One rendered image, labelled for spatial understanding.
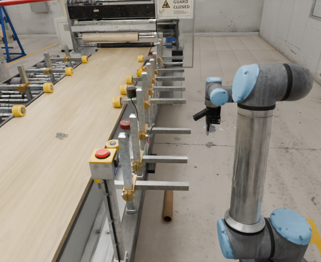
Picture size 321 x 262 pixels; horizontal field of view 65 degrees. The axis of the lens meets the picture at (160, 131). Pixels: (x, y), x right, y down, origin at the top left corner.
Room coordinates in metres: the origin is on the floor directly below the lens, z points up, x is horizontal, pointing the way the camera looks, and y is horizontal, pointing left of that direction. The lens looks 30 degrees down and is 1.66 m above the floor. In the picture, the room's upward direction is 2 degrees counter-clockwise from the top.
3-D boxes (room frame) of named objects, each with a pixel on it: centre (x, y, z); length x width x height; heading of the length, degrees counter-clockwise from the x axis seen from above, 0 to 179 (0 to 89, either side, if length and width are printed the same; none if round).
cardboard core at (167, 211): (1.55, -0.05, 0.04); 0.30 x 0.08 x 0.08; 175
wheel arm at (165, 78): (2.17, 0.02, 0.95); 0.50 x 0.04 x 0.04; 85
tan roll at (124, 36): (3.78, 0.46, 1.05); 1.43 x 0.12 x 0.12; 85
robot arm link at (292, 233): (0.65, -0.48, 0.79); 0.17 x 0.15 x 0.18; 90
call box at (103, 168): (0.63, 0.18, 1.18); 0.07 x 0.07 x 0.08; 85
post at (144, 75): (1.64, 0.09, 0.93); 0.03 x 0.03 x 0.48; 85
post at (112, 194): (0.63, 0.18, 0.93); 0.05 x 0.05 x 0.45; 85
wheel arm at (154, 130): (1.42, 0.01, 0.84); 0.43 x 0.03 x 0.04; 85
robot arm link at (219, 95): (1.28, -0.33, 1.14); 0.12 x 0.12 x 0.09; 0
